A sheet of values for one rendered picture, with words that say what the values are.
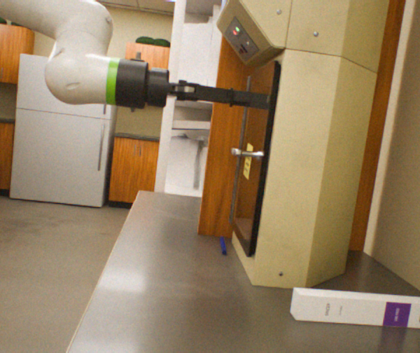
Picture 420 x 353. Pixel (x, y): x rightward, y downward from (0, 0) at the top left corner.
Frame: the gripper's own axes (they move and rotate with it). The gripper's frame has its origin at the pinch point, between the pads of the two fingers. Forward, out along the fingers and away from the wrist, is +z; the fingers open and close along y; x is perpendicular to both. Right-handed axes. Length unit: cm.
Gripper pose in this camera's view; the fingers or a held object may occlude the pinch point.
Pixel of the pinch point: (248, 99)
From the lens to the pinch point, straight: 92.5
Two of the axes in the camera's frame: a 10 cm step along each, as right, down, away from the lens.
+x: -1.3, 9.9, 1.2
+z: 9.9, 1.1, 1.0
